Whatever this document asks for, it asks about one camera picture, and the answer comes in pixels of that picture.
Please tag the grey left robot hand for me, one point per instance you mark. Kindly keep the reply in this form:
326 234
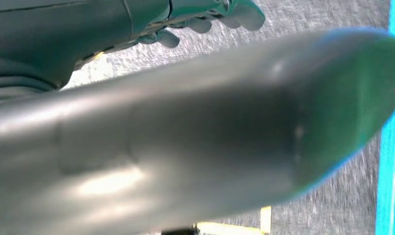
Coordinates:
184 129

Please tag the low blue shelf cart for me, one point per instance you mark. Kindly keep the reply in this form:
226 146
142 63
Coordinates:
391 162

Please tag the yellow floor tape square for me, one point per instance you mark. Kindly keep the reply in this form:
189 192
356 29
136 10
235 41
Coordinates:
265 220

